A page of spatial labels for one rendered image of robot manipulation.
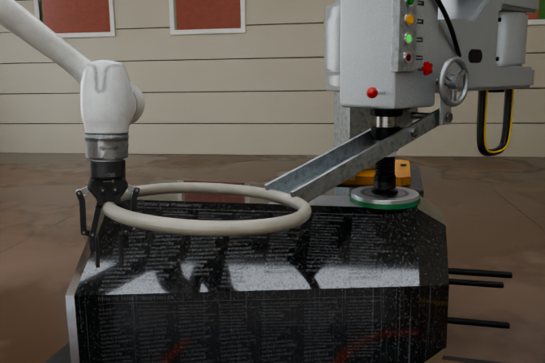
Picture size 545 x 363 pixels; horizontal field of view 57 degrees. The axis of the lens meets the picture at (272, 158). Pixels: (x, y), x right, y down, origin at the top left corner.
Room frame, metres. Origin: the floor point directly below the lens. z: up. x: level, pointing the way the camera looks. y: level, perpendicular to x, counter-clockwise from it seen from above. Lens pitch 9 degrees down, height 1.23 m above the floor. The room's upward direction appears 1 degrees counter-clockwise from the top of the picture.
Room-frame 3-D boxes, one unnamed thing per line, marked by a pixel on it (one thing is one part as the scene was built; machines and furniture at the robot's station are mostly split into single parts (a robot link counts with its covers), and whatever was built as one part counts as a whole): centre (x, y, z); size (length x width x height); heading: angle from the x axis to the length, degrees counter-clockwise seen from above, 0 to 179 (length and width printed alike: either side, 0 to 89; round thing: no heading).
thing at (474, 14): (1.80, -0.67, 1.31); 0.74 x 0.23 x 0.49; 128
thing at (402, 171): (2.45, -0.42, 0.76); 0.49 x 0.49 x 0.05; 76
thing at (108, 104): (1.10, 0.35, 1.19); 0.13 x 0.11 x 0.16; 5
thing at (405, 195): (1.57, -0.36, 0.85); 0.21 x 0.21 x 0.01
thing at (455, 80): (1.55, -0.52, 1.20); 0.15 x 0.10 x 0.15; 128
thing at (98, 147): (1.08, 0.36, 1.08); 0.09 x 0.09 x 0.06
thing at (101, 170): (1.08, 0.36, 1.01); 0.08 x 0.07 x 0.09; 113
